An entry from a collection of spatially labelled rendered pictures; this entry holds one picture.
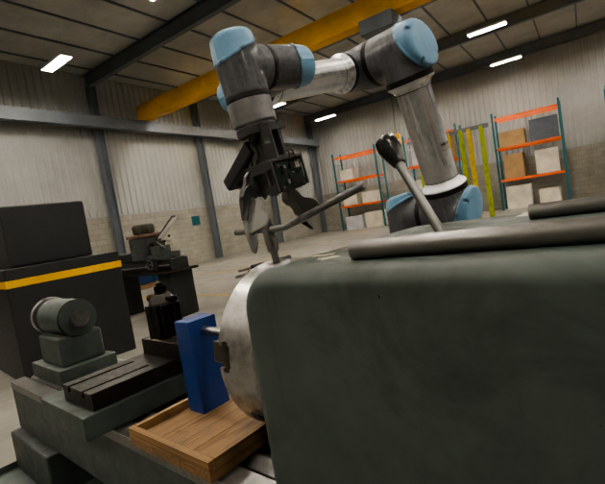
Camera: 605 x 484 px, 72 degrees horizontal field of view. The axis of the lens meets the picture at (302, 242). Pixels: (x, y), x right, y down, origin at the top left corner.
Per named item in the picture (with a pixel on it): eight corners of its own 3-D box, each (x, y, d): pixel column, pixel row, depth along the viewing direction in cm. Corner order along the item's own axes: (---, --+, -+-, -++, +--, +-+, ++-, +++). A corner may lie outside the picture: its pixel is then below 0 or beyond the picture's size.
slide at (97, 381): (229, 350, 133) (228, 337, 133) (93, 412, 101) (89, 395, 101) (197, 346, 145) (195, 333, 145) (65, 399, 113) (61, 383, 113)
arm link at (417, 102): (442, 224, 123) (379, 35, 108) (493, 218, 111) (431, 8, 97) (423, 243, 115) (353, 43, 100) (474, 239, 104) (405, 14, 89)
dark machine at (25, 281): (137, 348, 524) (108, 194, 512) (26, 387, 436) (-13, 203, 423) (85, 336, 648) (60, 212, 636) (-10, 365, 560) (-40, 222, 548)
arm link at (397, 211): (404, 236, 131) (399, 193, 130) (444, 232, 121) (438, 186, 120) (381, 242, 123) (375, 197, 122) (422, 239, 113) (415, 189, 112)
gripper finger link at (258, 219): (256, 246, 64) (267, 190, 67) (235, 249, 69) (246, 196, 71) (272, 251, 66) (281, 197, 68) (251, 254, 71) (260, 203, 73)
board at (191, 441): (329, 397, 102) (327, 381, 102) (211, 484, 75) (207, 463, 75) (248, 380, 122) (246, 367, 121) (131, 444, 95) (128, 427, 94)
